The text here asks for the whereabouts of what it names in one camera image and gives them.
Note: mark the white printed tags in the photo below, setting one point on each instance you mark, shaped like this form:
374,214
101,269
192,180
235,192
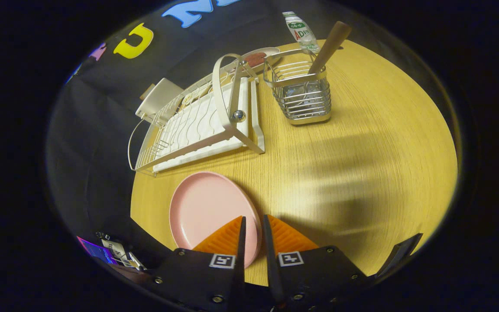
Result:
119,251

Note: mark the red meat slice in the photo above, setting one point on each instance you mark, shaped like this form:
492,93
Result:
256,59

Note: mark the black backdrop cloth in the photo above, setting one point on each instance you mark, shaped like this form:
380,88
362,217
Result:
102,108

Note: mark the pink plate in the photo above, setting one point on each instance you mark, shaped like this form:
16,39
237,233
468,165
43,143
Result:
206,208

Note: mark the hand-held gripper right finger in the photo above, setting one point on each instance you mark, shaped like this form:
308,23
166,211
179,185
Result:
269,242

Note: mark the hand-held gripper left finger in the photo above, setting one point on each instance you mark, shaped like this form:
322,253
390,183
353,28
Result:
241,242

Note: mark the purple flat object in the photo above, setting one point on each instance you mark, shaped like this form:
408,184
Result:
95,250

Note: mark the white drink bottle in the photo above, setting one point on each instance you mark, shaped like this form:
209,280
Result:
301,32

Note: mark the beige plate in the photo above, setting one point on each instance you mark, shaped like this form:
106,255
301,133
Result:
274,55

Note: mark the white toaster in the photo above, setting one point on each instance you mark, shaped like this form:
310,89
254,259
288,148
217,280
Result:
160,97

